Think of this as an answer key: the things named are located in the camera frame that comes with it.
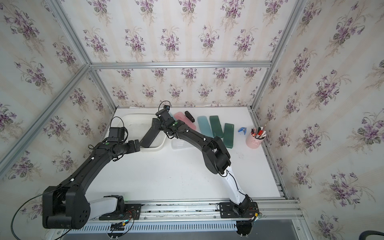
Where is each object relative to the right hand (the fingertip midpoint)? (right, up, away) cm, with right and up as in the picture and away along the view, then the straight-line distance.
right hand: (159, 123), depth 92 cm
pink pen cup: (+58, -12, 0) cm, 59 cm away
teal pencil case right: (+30, -3, +16) cm, 34 cm away
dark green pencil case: (+38, -4, +16) cm, 41 cm away
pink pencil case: (+11, +5, +22) cm, 26 cm away
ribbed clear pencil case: (+11, -14, +7) cm, 19 cm away
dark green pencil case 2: (+46, -8, +10) cm, 48 cm away
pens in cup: (+62, -7, 0) cm, 62 cm away
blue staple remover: (+56, -4, +13) cm, 58 cm away
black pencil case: (-8, -8, +10) cm, 15 cm away
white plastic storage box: (-21, -2, +17) cm, 27 cm away
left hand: (-14, -14, -6) cm, 21 cm away
